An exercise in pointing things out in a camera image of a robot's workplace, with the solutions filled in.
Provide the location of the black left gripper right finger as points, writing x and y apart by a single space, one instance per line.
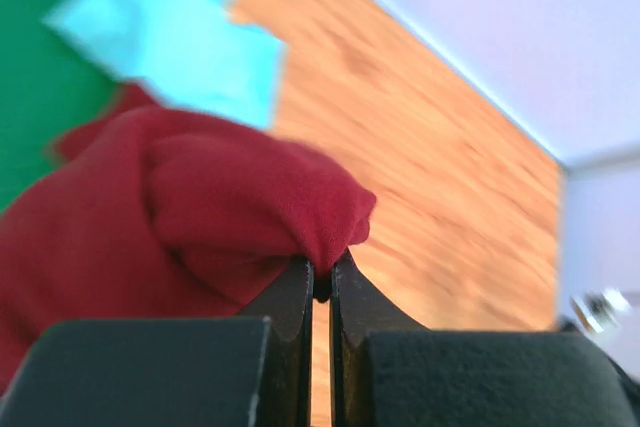
357 307

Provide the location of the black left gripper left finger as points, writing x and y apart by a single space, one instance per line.
284 393

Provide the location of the dark red t-shirt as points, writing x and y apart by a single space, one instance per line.
159 212

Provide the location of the light teal t-shirt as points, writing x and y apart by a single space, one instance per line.
186 53

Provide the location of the green plastic tray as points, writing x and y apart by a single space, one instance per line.
46 89

